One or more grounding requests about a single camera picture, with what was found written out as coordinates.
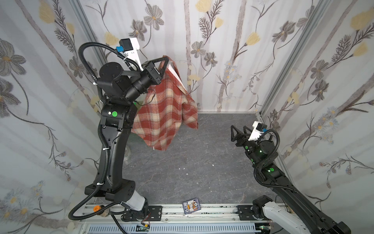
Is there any red plaid skirt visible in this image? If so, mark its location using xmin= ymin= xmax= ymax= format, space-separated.
xmin=131 ymin=59 xmax=198 ymax=151

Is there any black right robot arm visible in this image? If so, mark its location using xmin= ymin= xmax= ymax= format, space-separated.
xmin=230 ymin=122 xmax=352 ymax=234

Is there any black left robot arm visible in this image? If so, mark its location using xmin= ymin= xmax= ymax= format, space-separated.
xmin=68 ymin=42 xmax=169 ymax=220

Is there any clear tape roll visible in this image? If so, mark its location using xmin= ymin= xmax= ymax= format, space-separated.
xmin=124 ymin=146 xmax=131 ymax=162

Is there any blue patterned card box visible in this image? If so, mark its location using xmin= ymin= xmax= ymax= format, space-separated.
xmin=182 ymin=198 xmax=201 ymax=215

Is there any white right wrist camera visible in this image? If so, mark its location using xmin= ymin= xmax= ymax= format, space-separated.
xmin=248 ymin=121 xmax=267 ymax=141

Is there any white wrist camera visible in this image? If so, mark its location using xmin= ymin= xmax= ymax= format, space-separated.
xmin=116 ymin=38 xmax=143 ymax=71
xmin=248 ymin=121 xmax=267 ymax=141

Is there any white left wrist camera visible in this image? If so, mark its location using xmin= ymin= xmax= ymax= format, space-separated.
xmin=116 ymin=38 xmax=143 ymax=71

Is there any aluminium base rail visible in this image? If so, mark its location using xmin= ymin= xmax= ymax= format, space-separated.
xmin=78 ymin=204 xmax=293 ymax=224

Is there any white slotted cable duct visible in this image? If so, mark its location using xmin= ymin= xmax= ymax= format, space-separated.
xmin=87 ymin=223 xmax=261 ymax=234

